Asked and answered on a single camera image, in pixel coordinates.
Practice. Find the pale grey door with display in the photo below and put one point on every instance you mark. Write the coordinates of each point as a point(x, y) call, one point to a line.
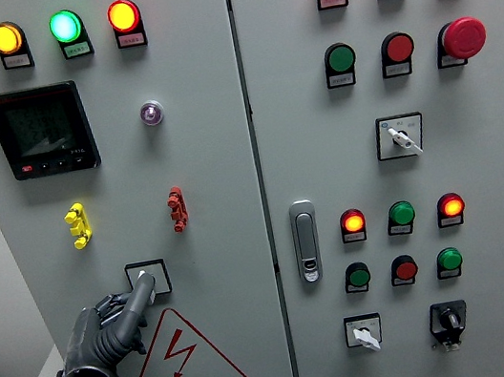
point(212, 180)

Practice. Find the black display meter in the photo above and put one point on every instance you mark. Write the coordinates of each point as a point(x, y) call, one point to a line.
point(42, 131)

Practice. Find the white round lamp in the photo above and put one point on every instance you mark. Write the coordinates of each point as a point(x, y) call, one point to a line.
point(151, 113)

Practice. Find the silver door lock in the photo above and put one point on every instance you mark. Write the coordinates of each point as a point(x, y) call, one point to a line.
point(307, 242)

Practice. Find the small label plate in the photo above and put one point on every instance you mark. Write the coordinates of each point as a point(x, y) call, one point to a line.
point(17, 61)
point(356, 288)
point(397, 70)
point(451, 61)
point(353, 237)
point(332, 0)
point(341, 80)
point(402, 281)
point(399, 230)
point(131, 39)
point(77, 49)
point(450, 221)
point(447, 274)

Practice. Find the small green push button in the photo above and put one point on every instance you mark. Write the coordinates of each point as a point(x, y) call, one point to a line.
point(359, 277)
point(450, 259)

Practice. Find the small red round lamp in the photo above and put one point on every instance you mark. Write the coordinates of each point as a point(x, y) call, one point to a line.
point(352, 222)
point(451, 205)

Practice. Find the pale grey door with lock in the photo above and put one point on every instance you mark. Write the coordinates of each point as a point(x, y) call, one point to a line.
point(325, 162)

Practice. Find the yellow round lamp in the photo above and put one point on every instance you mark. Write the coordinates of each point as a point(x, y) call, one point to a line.
point(6, 38)

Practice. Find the lit green round lamp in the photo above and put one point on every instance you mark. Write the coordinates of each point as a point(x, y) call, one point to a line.
point(65, 26)

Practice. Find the small red push button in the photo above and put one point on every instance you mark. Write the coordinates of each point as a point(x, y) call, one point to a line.
point(406, 270)

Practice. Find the large red-rimmed orange lamp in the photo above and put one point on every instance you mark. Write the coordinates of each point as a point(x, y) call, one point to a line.
point(124, 15)

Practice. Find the small green round lamp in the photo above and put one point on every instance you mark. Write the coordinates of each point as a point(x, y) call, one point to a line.
point(402, 212)

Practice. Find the large green push button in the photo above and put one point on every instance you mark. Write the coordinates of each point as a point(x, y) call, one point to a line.
point(340, 58)

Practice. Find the large red push button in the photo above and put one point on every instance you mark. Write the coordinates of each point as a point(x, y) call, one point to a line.
point(399, 47)

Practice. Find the large red stop button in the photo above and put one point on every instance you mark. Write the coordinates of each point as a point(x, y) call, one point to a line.
point(464, 37)

